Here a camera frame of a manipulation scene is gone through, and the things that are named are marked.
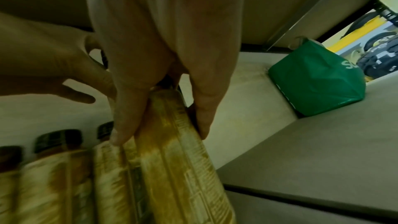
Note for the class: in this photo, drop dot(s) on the person's right hand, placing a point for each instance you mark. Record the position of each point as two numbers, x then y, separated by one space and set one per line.
161 16

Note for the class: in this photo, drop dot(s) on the person's left hand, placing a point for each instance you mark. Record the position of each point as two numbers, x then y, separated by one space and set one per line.
37 58

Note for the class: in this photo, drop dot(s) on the group of rearranged yellow jars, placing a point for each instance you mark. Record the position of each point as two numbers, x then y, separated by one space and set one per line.
49 181

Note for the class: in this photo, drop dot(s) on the row of yellow jars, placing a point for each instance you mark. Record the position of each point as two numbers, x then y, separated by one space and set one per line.
180 169

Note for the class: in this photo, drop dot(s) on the wooden shelf with black frame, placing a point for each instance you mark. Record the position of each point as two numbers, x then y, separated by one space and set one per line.
311 144

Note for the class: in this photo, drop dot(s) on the green packet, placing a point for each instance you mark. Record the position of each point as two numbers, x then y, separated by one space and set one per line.
317 80

